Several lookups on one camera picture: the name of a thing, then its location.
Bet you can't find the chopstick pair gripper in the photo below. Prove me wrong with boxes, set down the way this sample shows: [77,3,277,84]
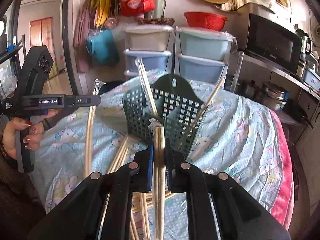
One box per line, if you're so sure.
[149,118,166,239]
[84,79,106,178]

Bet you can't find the left hand red nails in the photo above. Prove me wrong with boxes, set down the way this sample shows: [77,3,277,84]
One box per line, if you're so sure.
[2,109,59,160]

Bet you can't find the pink blanket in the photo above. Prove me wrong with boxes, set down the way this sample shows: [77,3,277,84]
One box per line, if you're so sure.
[270,110,295,230]

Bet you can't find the cartoon print tablecloth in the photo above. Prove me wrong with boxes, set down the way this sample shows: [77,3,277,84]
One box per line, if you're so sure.
[28,70,292,239]

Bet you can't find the loose chopstick pair centre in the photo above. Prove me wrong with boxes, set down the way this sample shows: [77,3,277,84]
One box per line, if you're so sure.
[130,193,151,239]

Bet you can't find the blue hanging bag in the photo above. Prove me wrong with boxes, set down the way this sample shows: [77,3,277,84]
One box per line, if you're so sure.
[85,29,120,67]

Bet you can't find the wrapped chopsticks in basket left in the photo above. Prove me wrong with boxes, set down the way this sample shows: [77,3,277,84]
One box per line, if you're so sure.
[135,57,158,116]

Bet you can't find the wrapped chopsticks in basket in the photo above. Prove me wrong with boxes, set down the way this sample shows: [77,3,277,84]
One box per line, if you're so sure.
[190,77,224,129]
[135,57,158,116]

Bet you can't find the stacked steel pots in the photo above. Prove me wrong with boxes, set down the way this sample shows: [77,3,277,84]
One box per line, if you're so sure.
[259,82,289,112]

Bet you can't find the green plastic utensil basket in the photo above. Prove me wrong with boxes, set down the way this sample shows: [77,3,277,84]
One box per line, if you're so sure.
[123,74,204,157]

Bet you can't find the wrapped chopsticks in basket right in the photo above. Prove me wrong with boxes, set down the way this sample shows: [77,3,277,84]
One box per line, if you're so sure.
[190,77,224,129]

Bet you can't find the blue lower left drawer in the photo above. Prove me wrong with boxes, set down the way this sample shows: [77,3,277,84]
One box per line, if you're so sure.
[123,49,172,77]

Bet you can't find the blue drawer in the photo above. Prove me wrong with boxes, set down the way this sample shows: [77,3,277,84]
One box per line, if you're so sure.
[176,53,228,84]
[123,49,172,77]
[175,27,238,61]

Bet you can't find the white top left drawer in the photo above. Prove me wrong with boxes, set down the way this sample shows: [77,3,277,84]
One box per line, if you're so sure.
[124,24,174,52]

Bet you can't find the metal shelf rack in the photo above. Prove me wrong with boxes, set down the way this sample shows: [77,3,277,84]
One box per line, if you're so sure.
[238,55,319,126]

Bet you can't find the blue lower right drawer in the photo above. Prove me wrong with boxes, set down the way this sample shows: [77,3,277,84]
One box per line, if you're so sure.
[176,53,228,84]

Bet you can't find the blue box on shelf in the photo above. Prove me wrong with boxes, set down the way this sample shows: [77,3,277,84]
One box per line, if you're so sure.
[303,67,320,93]

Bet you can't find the wicker basket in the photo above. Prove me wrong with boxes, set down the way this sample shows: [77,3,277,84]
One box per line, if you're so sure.
[136,18,175,27]

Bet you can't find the blue top right drawer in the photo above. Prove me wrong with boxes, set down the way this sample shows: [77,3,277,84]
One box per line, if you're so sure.
[175,27,238,61]

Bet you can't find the electric kettle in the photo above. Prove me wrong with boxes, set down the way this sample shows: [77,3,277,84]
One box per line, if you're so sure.
[294,28,313,78]

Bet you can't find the black microwave oven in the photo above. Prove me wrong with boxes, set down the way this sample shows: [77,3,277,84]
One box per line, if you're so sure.
[232,13,302,75]

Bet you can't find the red plastic colander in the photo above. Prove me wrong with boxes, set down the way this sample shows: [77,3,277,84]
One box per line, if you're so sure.
[184,11,228,31]

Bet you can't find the woven round mat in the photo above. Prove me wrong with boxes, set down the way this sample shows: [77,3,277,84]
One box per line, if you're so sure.
[214,0,248,13]

